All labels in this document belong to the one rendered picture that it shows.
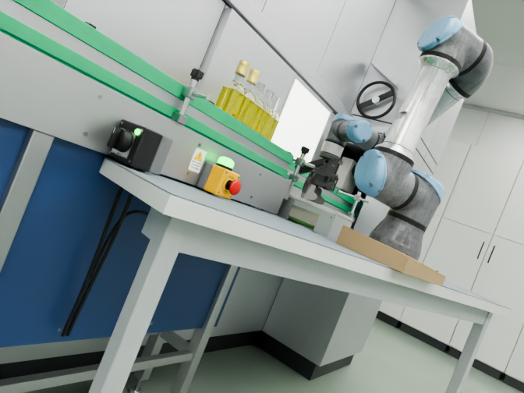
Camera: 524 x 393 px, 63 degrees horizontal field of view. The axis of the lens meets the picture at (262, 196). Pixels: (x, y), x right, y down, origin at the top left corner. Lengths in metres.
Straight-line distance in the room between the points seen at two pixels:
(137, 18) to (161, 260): 0.76
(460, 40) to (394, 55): 1.22
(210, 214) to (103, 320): 0.51
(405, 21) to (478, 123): 3.25
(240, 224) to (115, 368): 0.32
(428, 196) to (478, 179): 3.78
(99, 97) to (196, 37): 0.62
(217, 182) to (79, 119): 0.37
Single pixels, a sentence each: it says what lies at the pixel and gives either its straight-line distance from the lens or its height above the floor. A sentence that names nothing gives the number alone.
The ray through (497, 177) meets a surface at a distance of 5.03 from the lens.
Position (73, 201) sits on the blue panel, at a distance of 0.94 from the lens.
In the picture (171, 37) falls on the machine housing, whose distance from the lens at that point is 1.37.
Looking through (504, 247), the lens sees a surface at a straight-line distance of 4.91.
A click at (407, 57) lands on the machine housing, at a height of 1.76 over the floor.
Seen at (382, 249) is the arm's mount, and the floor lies 0.78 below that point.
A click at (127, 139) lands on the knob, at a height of 0.80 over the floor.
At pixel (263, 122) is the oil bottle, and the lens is 1.47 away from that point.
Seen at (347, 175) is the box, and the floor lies 1.08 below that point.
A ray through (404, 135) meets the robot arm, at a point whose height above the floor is 1.09.
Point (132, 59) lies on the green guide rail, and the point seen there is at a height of 0.95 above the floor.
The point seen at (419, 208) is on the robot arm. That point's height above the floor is 0.93.
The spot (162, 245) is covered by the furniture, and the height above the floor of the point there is 0.66.
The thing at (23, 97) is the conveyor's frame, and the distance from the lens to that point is 0.82.
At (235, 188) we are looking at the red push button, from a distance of 1.07.
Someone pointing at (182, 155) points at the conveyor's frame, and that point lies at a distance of 1.05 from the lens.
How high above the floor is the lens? 0.80
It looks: level
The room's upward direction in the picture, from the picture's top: 22 degrees clockwise
